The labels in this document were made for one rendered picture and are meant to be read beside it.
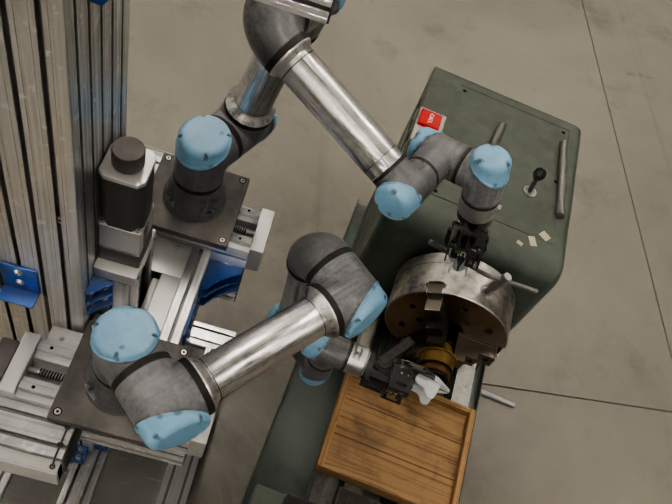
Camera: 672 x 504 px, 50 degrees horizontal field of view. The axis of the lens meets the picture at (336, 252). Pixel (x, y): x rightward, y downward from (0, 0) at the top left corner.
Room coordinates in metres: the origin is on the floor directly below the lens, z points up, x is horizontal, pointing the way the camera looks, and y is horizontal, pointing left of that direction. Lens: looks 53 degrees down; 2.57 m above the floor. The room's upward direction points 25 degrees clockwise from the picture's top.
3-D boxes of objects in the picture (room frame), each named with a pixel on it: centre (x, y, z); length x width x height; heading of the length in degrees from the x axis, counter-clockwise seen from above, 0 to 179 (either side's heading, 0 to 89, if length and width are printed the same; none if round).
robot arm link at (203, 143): (1.03, 0.36, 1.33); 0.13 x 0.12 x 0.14; 164
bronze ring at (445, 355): (0.94, -0.34, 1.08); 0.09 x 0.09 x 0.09; 3
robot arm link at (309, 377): (0.85, -0.06, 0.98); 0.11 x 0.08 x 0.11; 57
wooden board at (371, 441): (0.80, -0.35, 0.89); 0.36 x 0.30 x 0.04; 93
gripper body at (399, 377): (0.85, -0.24, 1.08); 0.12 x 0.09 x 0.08; 93
